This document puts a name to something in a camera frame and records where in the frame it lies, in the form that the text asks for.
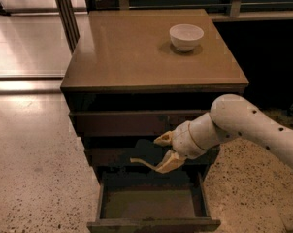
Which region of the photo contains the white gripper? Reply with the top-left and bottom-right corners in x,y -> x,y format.
130,121 -> 206,174

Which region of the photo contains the dark sponge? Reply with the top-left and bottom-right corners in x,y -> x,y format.
132,139 -> 168,166

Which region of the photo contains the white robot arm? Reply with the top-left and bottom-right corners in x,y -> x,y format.
150,94 -> 293,174

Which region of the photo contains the open bottom drawer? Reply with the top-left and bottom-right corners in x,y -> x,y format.
87,171 -> 220,233

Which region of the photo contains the middle drawer front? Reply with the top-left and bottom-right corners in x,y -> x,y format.
84,147 -> 220,167

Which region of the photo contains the brown drawer cabinet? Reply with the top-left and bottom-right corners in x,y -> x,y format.
59,8 -> 250,233

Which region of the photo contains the top drawer front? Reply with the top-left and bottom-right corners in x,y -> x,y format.
69,110 -> 206,137

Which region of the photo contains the white ceramic bowl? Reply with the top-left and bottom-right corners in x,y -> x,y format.
169,24 -> 204,52

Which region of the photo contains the metal door frame post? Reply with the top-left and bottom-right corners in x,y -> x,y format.
55,0 -> 80,52

